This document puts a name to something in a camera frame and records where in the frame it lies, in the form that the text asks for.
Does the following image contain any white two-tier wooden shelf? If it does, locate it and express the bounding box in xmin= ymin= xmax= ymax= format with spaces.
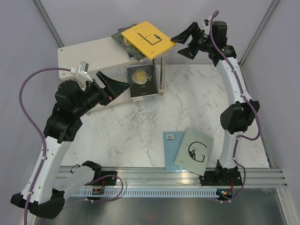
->
xmin=58 ymin=37 xmax=168 ymax=107

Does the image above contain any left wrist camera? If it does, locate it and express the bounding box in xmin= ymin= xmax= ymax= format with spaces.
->
xmin=70 ymin=61 xmax=92 ymax=83

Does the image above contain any left aluminium corner post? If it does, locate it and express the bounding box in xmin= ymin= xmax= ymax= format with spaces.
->
xmin=31 ymin=0 xmax=64 ymax=48

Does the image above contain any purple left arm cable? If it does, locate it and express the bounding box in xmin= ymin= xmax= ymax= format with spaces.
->
xmin=18 ymin=67 xmax=125 ymax=225

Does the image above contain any yellow booklet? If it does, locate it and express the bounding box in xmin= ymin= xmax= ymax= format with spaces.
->
xmin=121 ymin=21 xmax=176 ymax=60

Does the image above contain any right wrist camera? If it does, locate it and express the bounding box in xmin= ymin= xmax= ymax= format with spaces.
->
xmin=202 ymin=16 xmax=212 ymax=32

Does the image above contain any aluminium corner post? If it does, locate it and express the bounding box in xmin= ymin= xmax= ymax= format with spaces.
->
xmin=239 ymin=0 xmax=281 ymax=67
xmin=31 ymin=0 xmax=64 ymax=48

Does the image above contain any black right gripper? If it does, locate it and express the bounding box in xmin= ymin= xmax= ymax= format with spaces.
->
xmin=170 ymin=22 xmax=213 ymax=60

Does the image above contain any pale grey-green booklet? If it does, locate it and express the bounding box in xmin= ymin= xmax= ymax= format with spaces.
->
xmin=174 ymin=128 xmax=214 ymax=176

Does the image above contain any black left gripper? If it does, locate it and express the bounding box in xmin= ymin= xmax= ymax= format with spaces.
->
xmin=73 ymin=71 xmax=130 ymax=117

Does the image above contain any green Alice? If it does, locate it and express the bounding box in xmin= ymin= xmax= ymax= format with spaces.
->
xmin=111 ymin=23 xmax=146 ymax=62

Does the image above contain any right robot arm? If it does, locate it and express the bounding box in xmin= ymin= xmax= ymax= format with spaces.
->
xmin=171 ymin=20 xmax=260 ymax=186

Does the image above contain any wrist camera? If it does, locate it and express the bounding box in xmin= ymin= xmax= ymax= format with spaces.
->
xmin=202 ymin=16 xmax=212 ymax=32
xmin=70 ymin=61 xmax=92 ymax=83

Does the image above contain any right aluminium corner post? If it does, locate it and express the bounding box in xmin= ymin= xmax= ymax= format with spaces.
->
xmin=239 ymin=0 xmax=281 ymax=67

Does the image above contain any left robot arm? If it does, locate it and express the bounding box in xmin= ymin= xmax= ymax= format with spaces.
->
xmin=10 ymin=71 xmax=130 ymax=219

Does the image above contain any aluminium rail base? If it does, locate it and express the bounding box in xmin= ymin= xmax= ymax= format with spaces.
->
xmin=21 ymin=89 xmax=300 ymax=225

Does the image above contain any black Moon and Sixpence book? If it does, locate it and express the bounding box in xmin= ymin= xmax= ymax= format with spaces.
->
xmin=127 ymin=65 xmax=158 ymax=99

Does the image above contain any white slotted cable duct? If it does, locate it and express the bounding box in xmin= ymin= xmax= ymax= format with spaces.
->
xmin=73 ymin=187 xmax=219 ymax=198

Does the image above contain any light blue booklet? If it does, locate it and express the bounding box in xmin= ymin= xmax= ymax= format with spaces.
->
xmin=163 ymin=131 xmax=187 ymax=173

